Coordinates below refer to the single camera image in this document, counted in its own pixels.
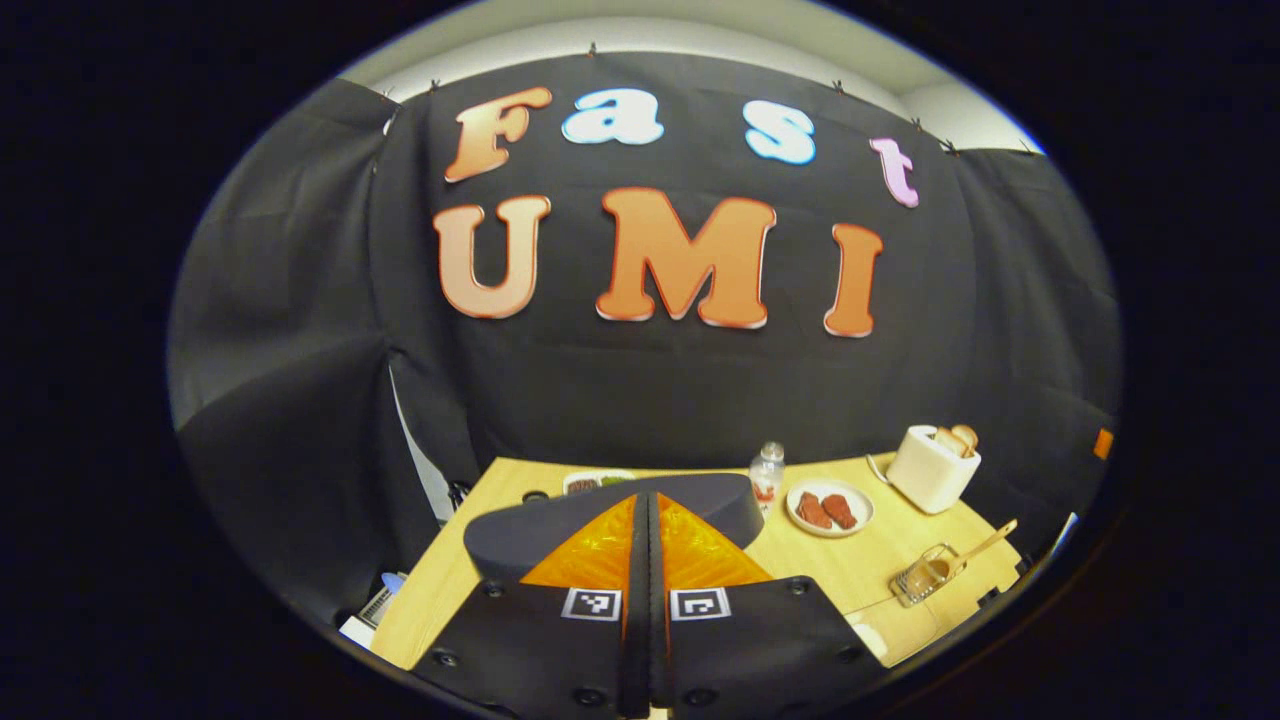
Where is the clear wire chopstick holder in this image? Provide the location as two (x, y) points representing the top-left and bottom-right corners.
(889, 543), (966, 608)

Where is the white divided sauce dish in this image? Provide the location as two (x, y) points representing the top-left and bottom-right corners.
(563, 469), (637, 496)

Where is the clear plastic bottle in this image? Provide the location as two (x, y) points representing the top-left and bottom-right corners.
(749, 442), (787, 516)

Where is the dark grey rice cooker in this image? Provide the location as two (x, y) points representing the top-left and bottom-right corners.
(463, 473), (766, 583)

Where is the wooden spoon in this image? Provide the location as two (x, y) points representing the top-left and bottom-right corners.
(925, 519), (1019, 591)

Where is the white round plate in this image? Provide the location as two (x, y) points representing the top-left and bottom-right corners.
(786, 478), (875, 539)

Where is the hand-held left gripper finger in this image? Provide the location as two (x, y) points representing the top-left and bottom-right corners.
(648, 490), (891, 720)
(410, 490), (651, 720)

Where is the white grey device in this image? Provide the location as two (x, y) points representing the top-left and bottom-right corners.
(340, 572), (407, 649)

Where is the white toaster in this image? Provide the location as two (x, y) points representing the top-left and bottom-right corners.
(886, 425), (983, 515)

